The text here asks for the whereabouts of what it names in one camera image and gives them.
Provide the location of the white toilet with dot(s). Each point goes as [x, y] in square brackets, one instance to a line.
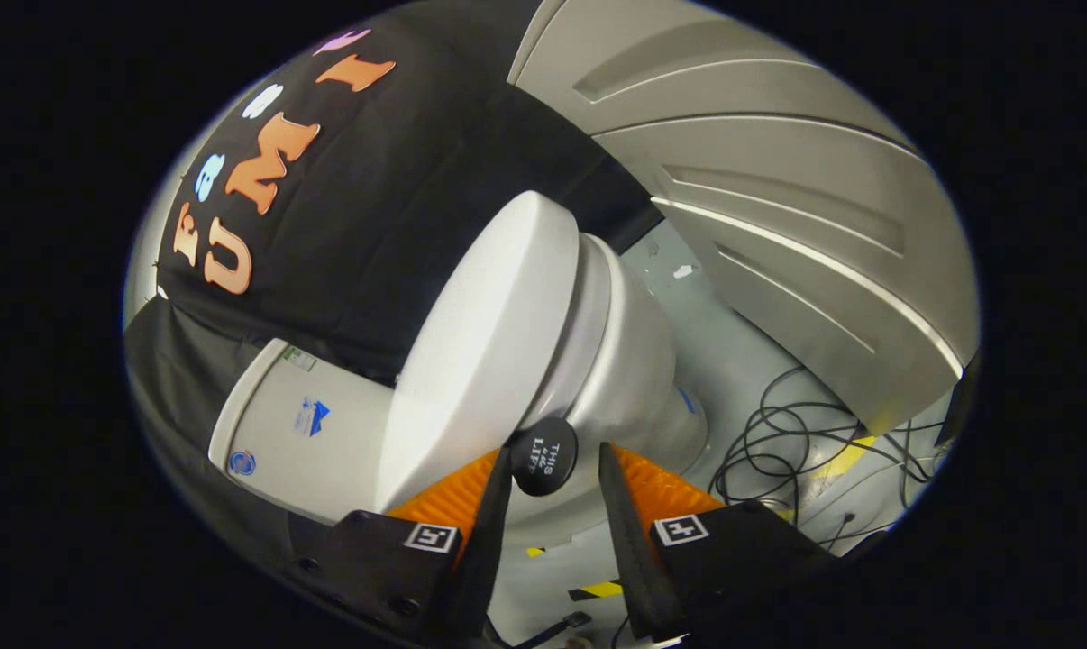
[300, 433]

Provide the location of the yellow black striped floor tape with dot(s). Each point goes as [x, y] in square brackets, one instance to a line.
[598, 590]

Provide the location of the black backdrop cloth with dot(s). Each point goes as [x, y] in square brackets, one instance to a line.
[399, 198]

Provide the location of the white toilet lid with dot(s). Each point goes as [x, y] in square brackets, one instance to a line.
[480, 342]

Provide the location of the plain yellow floor tape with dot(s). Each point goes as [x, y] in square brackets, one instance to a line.
[845, 458]

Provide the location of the white cabinet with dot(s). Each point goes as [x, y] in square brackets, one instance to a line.
[778, 198]

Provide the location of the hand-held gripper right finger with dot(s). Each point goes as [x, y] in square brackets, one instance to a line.
[629, 550]

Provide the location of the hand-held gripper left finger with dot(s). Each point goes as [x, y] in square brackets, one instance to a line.
[489, 550]

